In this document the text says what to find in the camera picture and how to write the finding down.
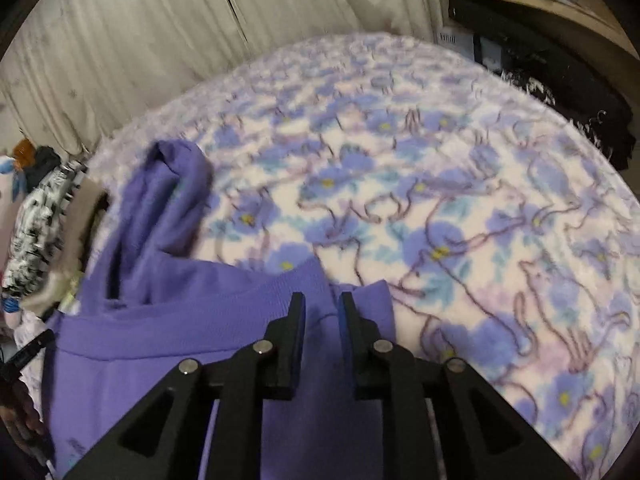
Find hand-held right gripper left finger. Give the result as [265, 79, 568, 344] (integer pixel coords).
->
[62, 291, 307, 480]

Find purple zip hoodie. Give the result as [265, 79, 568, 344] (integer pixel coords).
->
[42, 139, 401, 480]

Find black and white printed garment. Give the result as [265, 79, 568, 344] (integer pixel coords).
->
[2, 160, 89, 302]

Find cream leaf-print curtain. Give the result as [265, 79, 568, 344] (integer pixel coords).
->
[0, 0, 443, 158]

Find wooden shelf unit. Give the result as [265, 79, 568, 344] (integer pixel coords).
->
[435, 0, 640, 77]

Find cream folded garment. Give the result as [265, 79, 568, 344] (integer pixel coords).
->
[22, 180, 109, 312]

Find black fringed cloth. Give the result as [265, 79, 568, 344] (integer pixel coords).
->
[447, 0, 636, 126]

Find cat print fleece blanket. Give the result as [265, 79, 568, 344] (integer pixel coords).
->
[10, 35, 640, 480]

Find white printed box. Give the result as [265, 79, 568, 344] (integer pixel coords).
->
[437, 27, 476, 59]

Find black clothes heap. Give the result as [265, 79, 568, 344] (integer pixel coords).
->
[25, 146, 64, 189]

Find rolled blue floral quilt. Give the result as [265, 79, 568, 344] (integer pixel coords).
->
[0, 155, 26, 197]

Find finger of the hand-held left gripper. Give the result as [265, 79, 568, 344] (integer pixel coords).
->
[0, 329, 55, 377]

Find light green folded garment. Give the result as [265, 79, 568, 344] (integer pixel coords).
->
[57, 287, 84, 314]

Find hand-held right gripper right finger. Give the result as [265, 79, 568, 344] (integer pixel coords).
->
[336, 291, 583, 480]

